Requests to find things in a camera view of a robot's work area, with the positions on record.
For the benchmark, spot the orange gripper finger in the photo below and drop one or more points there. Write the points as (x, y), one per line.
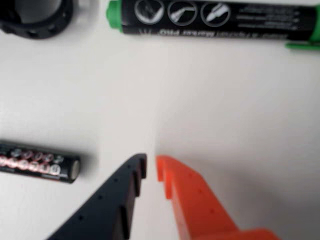
(200, 200)

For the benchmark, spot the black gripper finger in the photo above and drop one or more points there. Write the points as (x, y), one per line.
(110, 200)

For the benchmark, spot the green capped black marker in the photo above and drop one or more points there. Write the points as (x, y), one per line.
(212, 18)

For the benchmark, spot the black AA battery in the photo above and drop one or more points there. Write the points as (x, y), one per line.
(40, 162)

